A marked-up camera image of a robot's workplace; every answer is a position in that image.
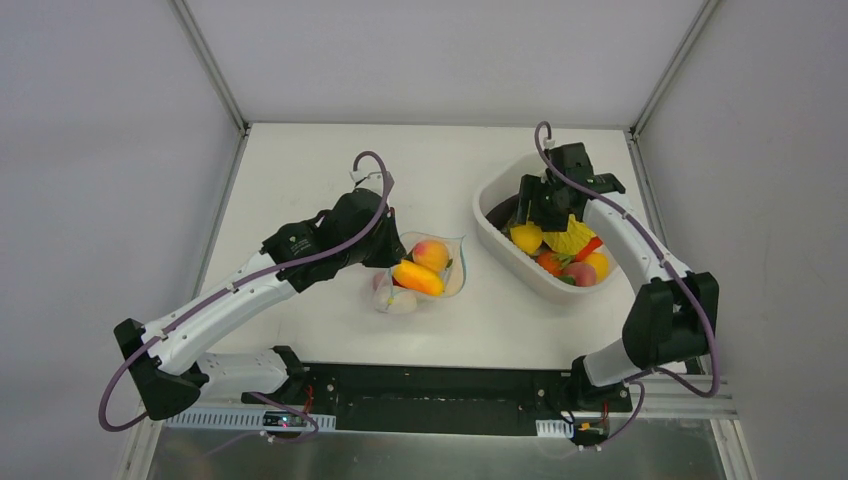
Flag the yellow orange mango toy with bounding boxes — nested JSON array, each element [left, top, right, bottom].
[[392, 260, 445, 296]]

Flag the clear zip top bag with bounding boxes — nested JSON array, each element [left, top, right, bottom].
[[371, 232, 467, 315]]

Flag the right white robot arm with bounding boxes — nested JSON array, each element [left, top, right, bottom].
[[517, 141, 719, 410]]

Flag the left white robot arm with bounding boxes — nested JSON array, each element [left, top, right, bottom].
[[114, 187, 405, 420]]

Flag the yellow napa cabbage toy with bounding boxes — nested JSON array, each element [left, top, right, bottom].
[[542, 214, 596, 256]]

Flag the purple eggplant toy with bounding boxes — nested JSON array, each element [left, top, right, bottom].
[[485, 194, 519, 229]]

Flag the white plastic basin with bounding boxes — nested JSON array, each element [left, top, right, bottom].
[[471, 153, 635, 306]]

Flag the small orange tangerine toy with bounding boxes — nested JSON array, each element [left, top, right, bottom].
[[535, 250, 574, 278]]

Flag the pink peach toy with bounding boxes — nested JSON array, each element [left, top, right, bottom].
[[559, 262, 598, 287]]

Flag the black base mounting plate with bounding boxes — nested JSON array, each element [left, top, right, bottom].
[[241, 361, 584, 439]]

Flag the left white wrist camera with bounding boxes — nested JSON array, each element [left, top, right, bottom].
[[350, 170, 395, 197]]

